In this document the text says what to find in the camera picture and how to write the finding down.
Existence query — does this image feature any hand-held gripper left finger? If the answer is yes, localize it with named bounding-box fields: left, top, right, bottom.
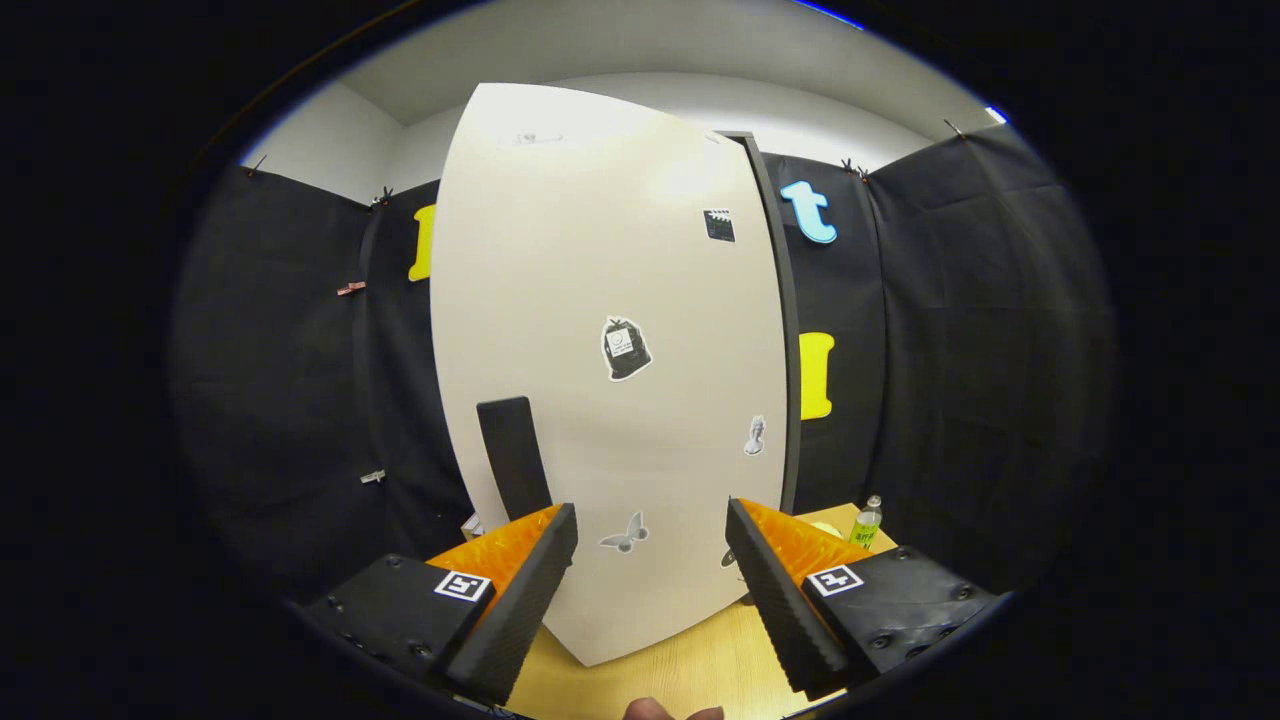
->
left=305, top=502, right=580, bottom=707

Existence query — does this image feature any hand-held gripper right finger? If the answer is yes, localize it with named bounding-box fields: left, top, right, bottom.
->
left=725, top=497, right=1002, bottom=701

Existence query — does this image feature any grey shoe cabinet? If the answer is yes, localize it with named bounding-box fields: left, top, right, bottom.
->
left=716, top=130, right=805, bottom=517

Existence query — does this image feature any green drink bottle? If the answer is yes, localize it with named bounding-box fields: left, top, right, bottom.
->
left=850, top=495, right=885, bottom=552

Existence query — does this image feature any black backdrop cloth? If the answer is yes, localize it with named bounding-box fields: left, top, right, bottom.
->
left=172, top=125, right=1116, bottom=621

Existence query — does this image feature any ceiling strip light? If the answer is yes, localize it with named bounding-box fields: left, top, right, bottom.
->
left=795, top=0, right=864, bottom=30

